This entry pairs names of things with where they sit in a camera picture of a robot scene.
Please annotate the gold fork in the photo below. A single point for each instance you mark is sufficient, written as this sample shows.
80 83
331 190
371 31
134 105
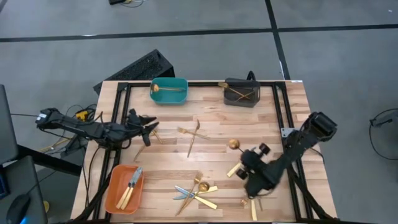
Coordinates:
245 96
260 205
182 130
244 202
222 84
197 179
139 153

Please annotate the black perforated box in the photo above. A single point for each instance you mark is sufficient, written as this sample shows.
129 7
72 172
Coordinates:
146 67

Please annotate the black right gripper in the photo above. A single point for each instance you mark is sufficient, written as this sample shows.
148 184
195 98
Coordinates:
253 163

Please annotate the teal plastic bin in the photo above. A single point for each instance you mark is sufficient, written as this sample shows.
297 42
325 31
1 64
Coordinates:
169 98

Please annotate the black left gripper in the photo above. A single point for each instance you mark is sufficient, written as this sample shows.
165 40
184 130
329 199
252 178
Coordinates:
133 127

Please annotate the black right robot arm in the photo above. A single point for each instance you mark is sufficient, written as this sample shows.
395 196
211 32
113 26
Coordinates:
320 126

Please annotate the grey plastic bin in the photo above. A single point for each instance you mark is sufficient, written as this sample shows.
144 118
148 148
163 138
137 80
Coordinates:
230 101

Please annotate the orange plastic bin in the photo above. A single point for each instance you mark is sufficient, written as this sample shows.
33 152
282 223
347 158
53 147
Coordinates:
113 186

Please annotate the black computer mouse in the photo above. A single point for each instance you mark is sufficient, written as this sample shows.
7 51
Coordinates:
18 208

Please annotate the dark grey desk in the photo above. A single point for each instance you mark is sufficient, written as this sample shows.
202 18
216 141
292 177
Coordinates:
21 177

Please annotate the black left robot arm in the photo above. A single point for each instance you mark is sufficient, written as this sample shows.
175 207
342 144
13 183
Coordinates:
77 127

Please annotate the grey monitor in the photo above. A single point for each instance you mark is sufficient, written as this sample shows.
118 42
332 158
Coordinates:
6 124

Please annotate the yellow disc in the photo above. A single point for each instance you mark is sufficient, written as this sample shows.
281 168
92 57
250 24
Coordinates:
46 207

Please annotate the black desk bar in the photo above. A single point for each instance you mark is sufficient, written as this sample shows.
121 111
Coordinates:
49 160

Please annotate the black clamp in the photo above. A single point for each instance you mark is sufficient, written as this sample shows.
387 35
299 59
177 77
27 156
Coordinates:
250 75

